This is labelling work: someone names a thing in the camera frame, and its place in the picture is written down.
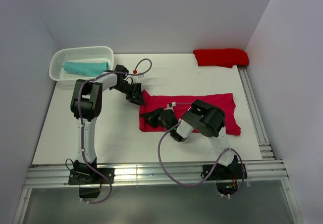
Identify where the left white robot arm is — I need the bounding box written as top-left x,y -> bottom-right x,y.
70,65 -> 145,183

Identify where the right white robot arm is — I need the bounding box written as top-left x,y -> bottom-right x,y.
139,99 -> 238,179

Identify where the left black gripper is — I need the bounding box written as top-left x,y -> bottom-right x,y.
113,81 -> 146,106

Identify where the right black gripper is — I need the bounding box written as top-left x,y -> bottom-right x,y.
140,106 -> 173,133

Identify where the front aluminium rail frame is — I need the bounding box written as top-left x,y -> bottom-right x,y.
23,160 -> 289,189

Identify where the folded red t shirt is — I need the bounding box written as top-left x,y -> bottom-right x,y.
193,48 -> 249,68

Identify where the teal rolled t shirt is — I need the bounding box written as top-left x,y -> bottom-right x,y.
63,62 -> 109,77

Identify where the magenta t shirt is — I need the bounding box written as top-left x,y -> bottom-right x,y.
139,90 -> 241,136

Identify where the right side aluminium rail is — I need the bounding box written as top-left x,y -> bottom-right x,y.
238,66 -> 276,160

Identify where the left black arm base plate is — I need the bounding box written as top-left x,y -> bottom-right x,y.
65,158 -> 115,200

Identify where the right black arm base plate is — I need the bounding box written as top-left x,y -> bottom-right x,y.
207,162 -> 248,196

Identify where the white perforated plastic basket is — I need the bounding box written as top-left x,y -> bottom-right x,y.
48,46 -> 115,86

